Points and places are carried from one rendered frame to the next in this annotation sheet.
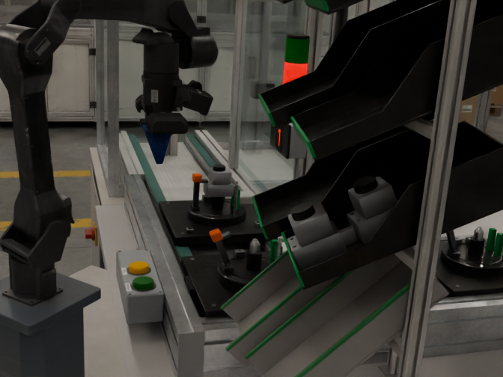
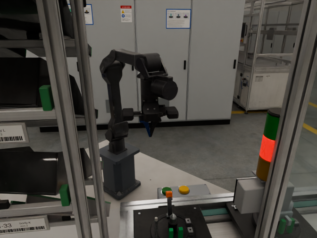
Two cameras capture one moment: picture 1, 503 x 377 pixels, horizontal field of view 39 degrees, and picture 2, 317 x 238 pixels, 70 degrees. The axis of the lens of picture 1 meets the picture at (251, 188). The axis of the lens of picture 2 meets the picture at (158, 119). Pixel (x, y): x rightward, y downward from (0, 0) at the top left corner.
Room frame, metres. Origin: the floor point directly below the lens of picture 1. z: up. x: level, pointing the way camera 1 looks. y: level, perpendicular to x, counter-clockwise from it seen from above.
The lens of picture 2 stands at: (1.28, -0.54, 1.57)
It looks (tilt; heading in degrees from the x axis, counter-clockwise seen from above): 22 degrees down; 100
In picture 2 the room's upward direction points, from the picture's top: straight up
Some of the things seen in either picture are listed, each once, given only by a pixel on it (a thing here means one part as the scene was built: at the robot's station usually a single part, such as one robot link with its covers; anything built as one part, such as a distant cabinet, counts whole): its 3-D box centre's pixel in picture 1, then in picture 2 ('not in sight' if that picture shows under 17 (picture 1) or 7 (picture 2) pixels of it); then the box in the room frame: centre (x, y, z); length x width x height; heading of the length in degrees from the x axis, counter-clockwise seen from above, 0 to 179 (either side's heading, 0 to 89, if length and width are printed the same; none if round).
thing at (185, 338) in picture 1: (156, 251); (233, 206); (1.46, 0.21, 0.91); 0.89 x 0.06 x 0.11; 17
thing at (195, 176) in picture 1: (199, 189); not in sight; (1.55, 0.12, 1.04); 0.04 x 0.02 x 0.08; 107
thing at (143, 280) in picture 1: (143, 285); (166, 191); (1.19, 0.19, 0.96); 0.04 x 0.04 x 0.02
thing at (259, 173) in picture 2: not in sight; (269, 166); (1.46, -0.08, 1.28); 0.05 x 0.05 x 0.05
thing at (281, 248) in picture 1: (254, 257); (172, 224); (1.24, -0.01, 1.01); 0.24 x 0.24 x 0.13; 17
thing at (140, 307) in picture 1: (138, 283); (183, 196); (1.26, 0.21, 0.93); 0.21 x 0.07 x 0.06; 17
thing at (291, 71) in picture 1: (295, 74); (273, 147); (1.46, -0.08, 1.33); 0.05 x 0.05 x 0.05
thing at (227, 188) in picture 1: (222, 179); not in sight; (1.57, 0.07, 1.06); 0.08 x 0.04 x 0.07; 107
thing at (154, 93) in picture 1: (160, 96); (149, 105); (1.14, 0.16, 1.33); 0.19 x 0.06 x 0.08; 16
